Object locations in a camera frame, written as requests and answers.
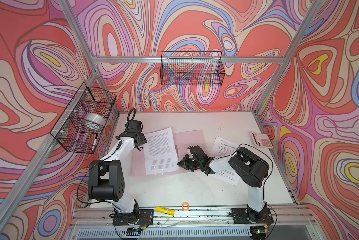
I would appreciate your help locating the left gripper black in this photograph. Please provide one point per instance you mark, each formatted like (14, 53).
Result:
(142, 138)

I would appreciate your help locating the black wire basket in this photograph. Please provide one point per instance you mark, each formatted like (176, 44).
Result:
(72, 132)
(191, 68)

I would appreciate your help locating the pink calculator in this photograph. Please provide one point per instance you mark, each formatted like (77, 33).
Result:
(261, 140)

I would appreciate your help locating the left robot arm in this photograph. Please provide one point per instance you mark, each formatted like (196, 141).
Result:
(106, 183)

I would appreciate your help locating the black wire basket left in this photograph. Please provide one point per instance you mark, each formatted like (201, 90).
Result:
(72, 132)

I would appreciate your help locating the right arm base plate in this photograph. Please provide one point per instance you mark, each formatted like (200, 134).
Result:
(250, 216)

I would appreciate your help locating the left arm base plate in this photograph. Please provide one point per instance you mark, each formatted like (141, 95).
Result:
(140, 218)

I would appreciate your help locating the white tape roll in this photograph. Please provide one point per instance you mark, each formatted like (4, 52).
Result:
(95, 118)

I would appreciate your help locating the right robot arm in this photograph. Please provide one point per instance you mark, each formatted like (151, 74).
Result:
(251, 168)

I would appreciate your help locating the marker pen in basket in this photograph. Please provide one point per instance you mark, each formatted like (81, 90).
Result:
(94, 143)

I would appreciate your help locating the black wire basket back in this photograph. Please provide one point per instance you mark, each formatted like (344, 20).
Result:
(191, 68)

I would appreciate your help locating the yellow glue stick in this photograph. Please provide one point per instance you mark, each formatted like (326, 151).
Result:
(165, 211)

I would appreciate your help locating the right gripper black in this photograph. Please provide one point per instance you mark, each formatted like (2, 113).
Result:
(184, 162)

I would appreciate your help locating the printed paper sheet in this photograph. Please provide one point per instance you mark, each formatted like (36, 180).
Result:
(223, 150)
(160, 155)

